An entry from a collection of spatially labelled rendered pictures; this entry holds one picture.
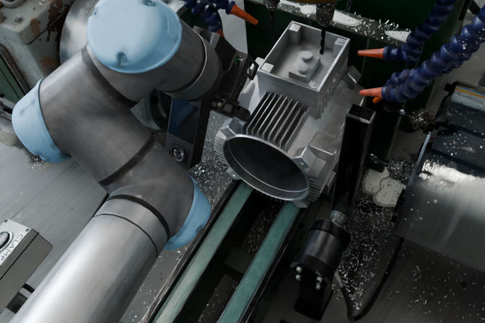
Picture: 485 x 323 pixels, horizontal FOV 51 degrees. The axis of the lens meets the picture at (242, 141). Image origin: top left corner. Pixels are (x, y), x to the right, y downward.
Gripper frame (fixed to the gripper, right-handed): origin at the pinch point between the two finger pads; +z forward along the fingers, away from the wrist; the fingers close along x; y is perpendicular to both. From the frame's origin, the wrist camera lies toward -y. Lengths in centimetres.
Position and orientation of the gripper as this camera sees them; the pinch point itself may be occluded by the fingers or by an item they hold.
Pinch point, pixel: (236, 116)
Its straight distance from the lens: 78.0
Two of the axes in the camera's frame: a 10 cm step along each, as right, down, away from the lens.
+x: -8.7, -3.6, 3.3
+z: 3.0, 1.3, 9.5
